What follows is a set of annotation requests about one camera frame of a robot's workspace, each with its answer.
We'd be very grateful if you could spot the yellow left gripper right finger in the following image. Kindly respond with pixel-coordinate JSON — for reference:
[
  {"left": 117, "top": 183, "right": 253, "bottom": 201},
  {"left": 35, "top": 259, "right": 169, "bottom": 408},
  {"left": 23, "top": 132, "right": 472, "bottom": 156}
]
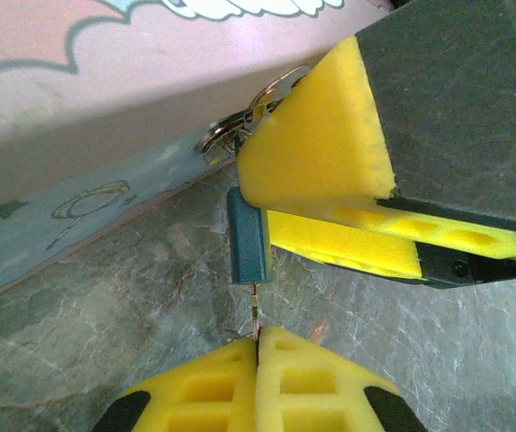
[{"left": 256, "top": 326, "right": 430, "bottom": 432}]

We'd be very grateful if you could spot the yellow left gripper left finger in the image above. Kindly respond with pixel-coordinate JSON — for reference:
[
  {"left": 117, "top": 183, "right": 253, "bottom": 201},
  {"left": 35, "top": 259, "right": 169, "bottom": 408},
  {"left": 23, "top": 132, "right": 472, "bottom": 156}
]
[{"left": 90, "top": 337, "right": 258, "bottom": 432}]

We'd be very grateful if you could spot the copper key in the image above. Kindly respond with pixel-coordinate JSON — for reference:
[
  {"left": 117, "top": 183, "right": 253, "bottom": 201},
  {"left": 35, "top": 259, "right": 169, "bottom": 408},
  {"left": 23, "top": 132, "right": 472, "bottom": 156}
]
[{"left": 239, "top": 281, "right": 264, "bottom": 344}]

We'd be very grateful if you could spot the silver key ring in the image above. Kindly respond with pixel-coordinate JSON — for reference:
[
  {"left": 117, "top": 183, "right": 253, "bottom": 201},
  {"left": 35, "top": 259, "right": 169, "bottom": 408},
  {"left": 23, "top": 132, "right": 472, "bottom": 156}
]
[{"left": 248, "top": 64, "right": 312, "bottom": 125}]

